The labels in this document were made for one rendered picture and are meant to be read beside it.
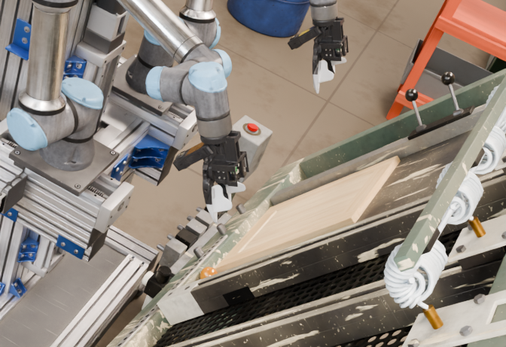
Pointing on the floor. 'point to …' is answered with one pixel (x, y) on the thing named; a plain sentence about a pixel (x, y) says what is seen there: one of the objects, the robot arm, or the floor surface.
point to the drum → (269, 12)
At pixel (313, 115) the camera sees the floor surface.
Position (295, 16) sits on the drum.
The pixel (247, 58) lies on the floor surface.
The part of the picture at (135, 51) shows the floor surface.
